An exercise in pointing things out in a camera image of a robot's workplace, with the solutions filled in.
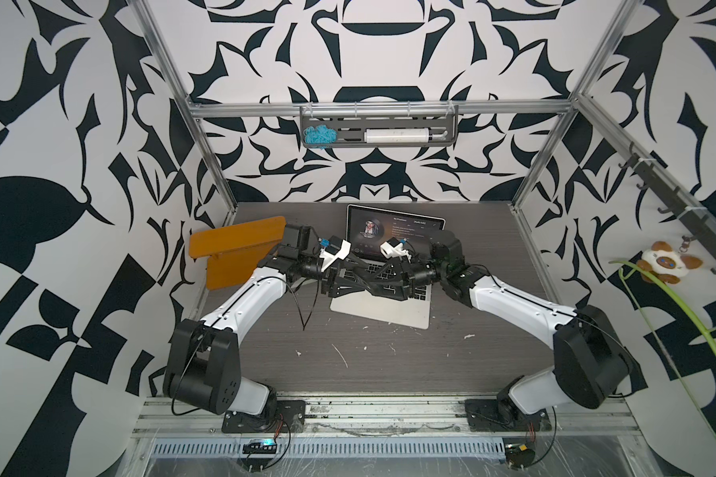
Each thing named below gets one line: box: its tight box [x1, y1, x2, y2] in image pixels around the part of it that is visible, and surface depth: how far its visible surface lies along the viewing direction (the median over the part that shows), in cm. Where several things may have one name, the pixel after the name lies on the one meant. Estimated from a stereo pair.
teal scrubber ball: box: [302, 124, 339, 150], surface depth 93 cm
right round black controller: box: [504, 443, 537, 470], surface depth 72 cm
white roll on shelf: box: [363, 128, 430, 144], surface depth 92 cm
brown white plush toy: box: [636, 240, 704, 285], surface depth 62 cm
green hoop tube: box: [609, 260, 716, 436], surface depth 60 cm
